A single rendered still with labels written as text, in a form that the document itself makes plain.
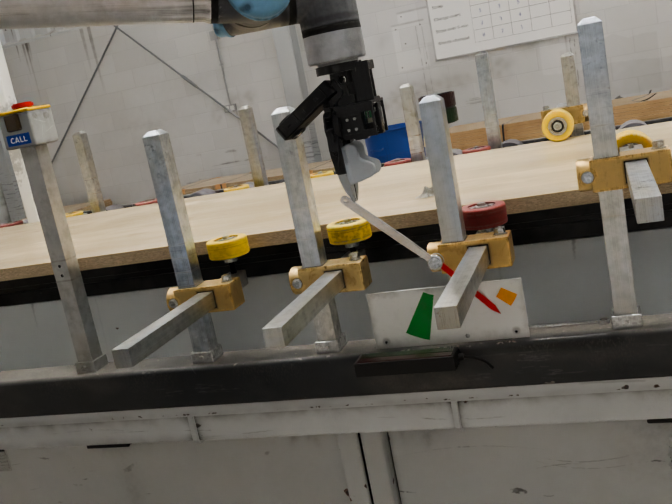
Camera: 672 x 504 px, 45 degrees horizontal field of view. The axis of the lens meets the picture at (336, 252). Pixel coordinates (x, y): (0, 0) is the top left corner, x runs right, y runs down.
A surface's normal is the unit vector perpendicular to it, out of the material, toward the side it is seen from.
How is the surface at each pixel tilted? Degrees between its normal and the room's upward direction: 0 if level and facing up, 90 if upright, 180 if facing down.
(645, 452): 90
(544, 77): 90
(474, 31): 90
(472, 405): 90
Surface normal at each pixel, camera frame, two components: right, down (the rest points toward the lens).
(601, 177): -0.29, 0.25
